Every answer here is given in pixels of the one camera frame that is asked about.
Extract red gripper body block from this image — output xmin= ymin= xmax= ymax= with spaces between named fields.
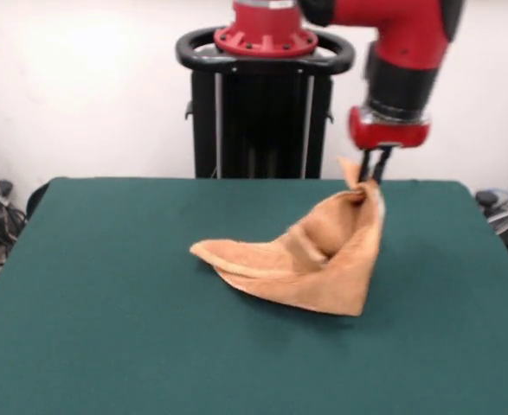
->
xmin=347 ymin=106 xmax=432 ymax=150

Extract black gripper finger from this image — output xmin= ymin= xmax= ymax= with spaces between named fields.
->
xmin=357 ymin=147 xmax=374 ymax=183
xmin=373 ymin=148 xmax=395 ymax=185

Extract orange terry towel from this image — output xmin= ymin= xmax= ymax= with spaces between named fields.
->
xmin=189 ymin=156 xmax=387 ymax=317

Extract grey round chair base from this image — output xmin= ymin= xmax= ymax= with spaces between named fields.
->
xmin=485 ymin=207 xmax=508 ymax=235

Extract dark green table cloth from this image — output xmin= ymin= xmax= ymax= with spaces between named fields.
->
xmin=0 ymin=176 xmax=508 ymax=415

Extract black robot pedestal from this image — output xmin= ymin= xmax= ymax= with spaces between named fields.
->
xmin=175 ymin=26 xmax=353 ymax=181

